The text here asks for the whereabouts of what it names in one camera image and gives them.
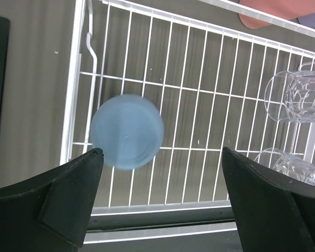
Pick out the clear glass rear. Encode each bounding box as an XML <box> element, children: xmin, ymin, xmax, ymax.
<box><xmin>264</xmin><ymin>70</ymin><xmax>315</xmax><ymax>123</ymax></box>

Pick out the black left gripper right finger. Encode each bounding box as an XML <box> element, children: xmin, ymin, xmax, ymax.
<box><xmin>222</xmin><ymin>147</ymin><xmax>315</xmax><ymax>251</ymax></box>

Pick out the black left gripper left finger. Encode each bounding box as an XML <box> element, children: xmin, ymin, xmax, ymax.
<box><xmin>0</xmin><ymin>148</ymin><xmax>104</xmax><ymax>251</ymax></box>

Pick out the purple plastic cup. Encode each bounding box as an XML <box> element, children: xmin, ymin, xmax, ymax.
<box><xmin>297</xmin><ymin>13</ymin><xmax>315</xmax><ymax>28</ymax></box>

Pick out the clear glass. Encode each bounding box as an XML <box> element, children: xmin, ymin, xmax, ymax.
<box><xmin>254</xmin><ymin>148</ymin><xmax>315</xmax><ymax>186</ymax></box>
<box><xmin>264</xmin><ymin>70</ymin><xmax>315</xmax><ymax>123</ymax></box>

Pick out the blue plastic cup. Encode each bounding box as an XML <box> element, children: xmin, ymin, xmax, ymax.
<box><xmin>89</xmin><ymin>94</ymin><xmax>164</xmax><ymax>170</ymax></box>

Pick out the clear glass front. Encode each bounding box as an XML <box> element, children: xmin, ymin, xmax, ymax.
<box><xmin>254</xmin><ymin>148</ymin><xmax>315</xmax><ymax>186</ymax></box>

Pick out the white wire dish rack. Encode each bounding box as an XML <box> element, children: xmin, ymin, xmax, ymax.
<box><xmin>60</xmin><ymin>1</ymin><xmax>315</xmax><ymax>246</ymax></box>

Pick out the pink plastic cup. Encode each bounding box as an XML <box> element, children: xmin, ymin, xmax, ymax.
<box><xmin>239</xmin><ymin>0</ymin><xmax>307</xmax><ymax>29</ymax></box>

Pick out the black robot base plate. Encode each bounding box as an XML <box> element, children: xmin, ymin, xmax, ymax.
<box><xmin>88</xmin><ymin>207</ymin><xmax>234</xmax><ymax>232</ymax></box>

